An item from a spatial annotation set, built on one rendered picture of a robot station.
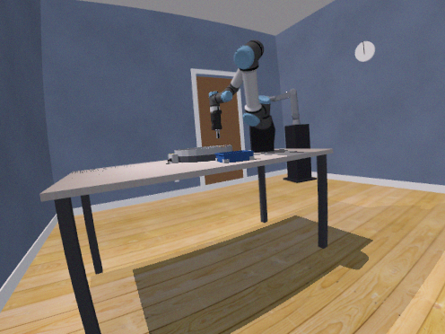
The blue plastic crate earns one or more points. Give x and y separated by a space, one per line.
235 156

